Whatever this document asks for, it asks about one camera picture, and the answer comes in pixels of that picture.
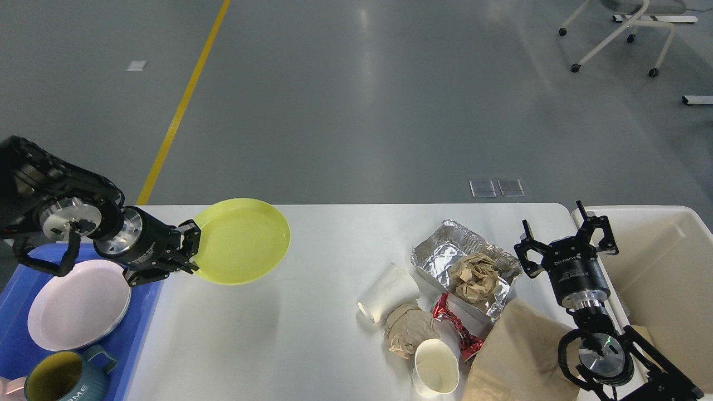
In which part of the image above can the white table leg bar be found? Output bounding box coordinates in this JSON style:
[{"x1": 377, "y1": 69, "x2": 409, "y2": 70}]
[{"x1": 681, "y1": 95, "x2": 713, "y2": 106}]

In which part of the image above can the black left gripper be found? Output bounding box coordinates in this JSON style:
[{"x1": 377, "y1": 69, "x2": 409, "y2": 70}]
[{"x1": 94, "y1": 206, "x2": 202, "y2": 287}]

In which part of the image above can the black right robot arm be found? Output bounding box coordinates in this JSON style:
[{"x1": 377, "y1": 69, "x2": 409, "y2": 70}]
[{"x1": 514, "y1": 201, "x2": 705, "y2": 400}]

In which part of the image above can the white rolling chair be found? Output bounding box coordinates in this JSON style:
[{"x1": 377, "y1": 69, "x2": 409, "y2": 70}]
[{"x1": 570, "y1": 1, "x2": 687, "y2": 78}]

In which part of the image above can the floor outlet cover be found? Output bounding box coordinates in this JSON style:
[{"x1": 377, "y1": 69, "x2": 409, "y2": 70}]
[
  {"x1": 497, "y1": 178, "x2": 525, "y2": 197},
  {"x1": 469, "y1": 179, "x2": 497, "y2": 198}
]

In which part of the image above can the white paper cup upright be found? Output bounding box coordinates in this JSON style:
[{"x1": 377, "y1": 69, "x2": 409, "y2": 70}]
[{"x1": 412, "y1": 339, "x2": 460, "y2": 398}]

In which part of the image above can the pink round plate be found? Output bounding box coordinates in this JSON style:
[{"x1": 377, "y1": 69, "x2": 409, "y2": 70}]
[{"x1": 27, "y1": 260, "x2": 131, "y2": 352}]

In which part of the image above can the white paper box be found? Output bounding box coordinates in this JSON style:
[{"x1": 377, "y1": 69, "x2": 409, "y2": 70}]
[{"x1": 447, "y1": 294, "x2": 492, "y2": 340}]

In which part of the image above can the red snack wrapper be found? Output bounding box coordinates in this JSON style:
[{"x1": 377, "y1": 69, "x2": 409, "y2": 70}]
[{"x1": 431, "y1": 292, "x2": 485, "y2": 364}]

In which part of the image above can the crumpled brown paper ball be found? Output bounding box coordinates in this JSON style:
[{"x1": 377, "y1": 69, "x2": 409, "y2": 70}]
[{"x1": 449, "y1": 253, "x2": 499, "y2": 304}]

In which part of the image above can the brown paper bag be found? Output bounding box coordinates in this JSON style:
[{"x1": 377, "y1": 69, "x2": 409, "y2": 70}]
[{"x1": 462, "y1": 299, "x2": 580, "y2": 400}]

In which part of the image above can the yellow plastic plate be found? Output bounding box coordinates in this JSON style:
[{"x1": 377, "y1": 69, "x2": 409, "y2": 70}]
[{"x1": 193, "y1": 198, "x2": 290, "y2": 285}]

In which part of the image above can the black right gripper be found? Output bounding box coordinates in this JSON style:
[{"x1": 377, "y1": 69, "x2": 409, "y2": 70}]
[{"x1": 514, "y1": 202, "x2": 619, "y2": 310}]

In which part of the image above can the blue plastic tray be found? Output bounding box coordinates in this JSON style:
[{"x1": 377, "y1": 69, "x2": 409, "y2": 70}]
[{"x1": 1, "y1": 265, "x2": 162, "y2": 400}]

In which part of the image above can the white floor marker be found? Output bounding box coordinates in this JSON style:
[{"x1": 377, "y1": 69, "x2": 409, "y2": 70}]
[{"x1": 126, "y1": 60, "x2": 148, "y2": 72}]

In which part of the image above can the pink mug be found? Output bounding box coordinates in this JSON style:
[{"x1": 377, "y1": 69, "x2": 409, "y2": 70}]
[{"x1": 0, "y1": 376, "x2": 26, "y2": 401}]

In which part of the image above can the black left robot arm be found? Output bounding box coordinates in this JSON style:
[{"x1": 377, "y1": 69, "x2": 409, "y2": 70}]
[{"x1": 1, "y1": 135, "x2": 201, "y2": 286}]

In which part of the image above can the beige plastic bin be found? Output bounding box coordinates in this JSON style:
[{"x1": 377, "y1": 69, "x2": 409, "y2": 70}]
[{"x1": 587, "y1": 205, "x2": 712, "y2": 400}]

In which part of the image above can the floor outlet cover right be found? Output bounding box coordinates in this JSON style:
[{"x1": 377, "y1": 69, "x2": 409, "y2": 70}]
[{"x1": 497, "y1": 178, "x2": 525, "y2": 197}]

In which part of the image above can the crumpled brown paper wrapper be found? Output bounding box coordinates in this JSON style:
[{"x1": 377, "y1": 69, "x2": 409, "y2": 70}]
[{"x1": 384, "y1": 302, "x2": 441, "y2": 359}]

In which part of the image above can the blue-grey HOME mug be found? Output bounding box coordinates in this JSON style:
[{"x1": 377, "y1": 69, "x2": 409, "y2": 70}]
[{"x1": 25, "y1": 345, "x2": 118, "y2": 400}]

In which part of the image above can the floor outlet cover left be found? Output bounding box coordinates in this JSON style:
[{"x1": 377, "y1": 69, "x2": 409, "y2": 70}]
[{"x1": 469, "y1": 179, "x2": 497, "y2": 198}]

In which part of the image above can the white far base bar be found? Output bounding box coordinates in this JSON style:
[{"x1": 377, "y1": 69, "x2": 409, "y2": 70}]
[{"x1": 612, "y1": 14, "x2": 699, "y2": 25}]

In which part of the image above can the white paper cup lying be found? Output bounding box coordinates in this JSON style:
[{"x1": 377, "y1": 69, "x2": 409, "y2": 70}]
[{"x1": 356, "y1": 262, "x2": 421, "y2": 324}]

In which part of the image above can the crumpled aluminium foil tray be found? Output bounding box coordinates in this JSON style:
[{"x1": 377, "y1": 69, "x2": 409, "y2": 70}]
[{"x1": 412, "y1": 220, "x2": 522, "y2": 324}]

